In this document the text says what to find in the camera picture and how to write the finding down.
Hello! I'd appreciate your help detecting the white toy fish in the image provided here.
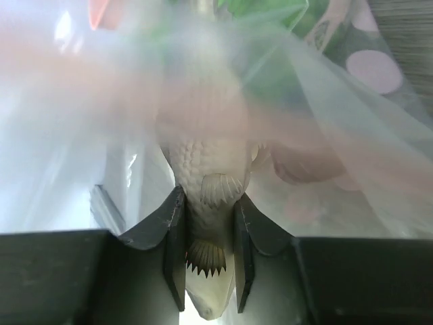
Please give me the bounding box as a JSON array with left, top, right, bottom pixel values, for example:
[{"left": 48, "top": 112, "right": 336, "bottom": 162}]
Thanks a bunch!
[{"left": 157, "top": 62, "right": 267, "bottom": 320}]

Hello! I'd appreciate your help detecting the green polka dot toy food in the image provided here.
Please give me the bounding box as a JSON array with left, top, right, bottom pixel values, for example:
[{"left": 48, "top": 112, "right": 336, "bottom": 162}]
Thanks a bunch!
[{"left": 215, "top": 0, "right": 411, "bottom": 98}]

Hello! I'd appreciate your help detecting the pink divided organizer box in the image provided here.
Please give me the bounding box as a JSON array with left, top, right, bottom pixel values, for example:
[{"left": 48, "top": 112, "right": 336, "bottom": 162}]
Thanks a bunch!
[{"left": 87, "top": 0, "right": 110, "bottom": 30}]

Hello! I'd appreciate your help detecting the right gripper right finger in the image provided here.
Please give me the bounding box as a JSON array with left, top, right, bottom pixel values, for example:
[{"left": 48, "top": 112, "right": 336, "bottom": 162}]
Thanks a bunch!
[{"left": 234, "top": 196, "right": 432, "bottom": 324}]

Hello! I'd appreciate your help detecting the clear zip top bag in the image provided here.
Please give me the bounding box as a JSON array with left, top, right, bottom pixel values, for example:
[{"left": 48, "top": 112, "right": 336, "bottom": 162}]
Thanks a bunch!
[{"left": 0, "top": 0, "right": 433, "bottom": 325}]

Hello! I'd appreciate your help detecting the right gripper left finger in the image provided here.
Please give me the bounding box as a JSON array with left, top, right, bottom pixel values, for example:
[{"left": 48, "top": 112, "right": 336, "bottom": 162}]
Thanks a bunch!
[{"left": 1, "top": 187, "right": 185, "bottom": 324}]

